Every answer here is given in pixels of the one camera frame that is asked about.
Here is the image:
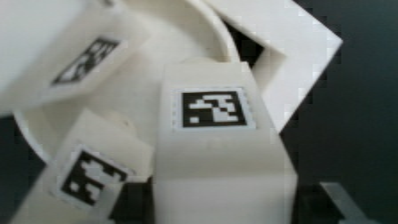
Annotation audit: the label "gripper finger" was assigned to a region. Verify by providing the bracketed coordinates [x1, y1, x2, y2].
[321, 182, 381, 224]

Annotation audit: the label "white stool leg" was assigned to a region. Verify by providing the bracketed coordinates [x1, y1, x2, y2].
[10, 109, 155, 224]
[154, 62, 297, 224]
[0, 0, 150, 117]

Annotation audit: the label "white right fence bar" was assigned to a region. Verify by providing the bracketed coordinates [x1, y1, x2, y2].
[205, 0, 344, 131]

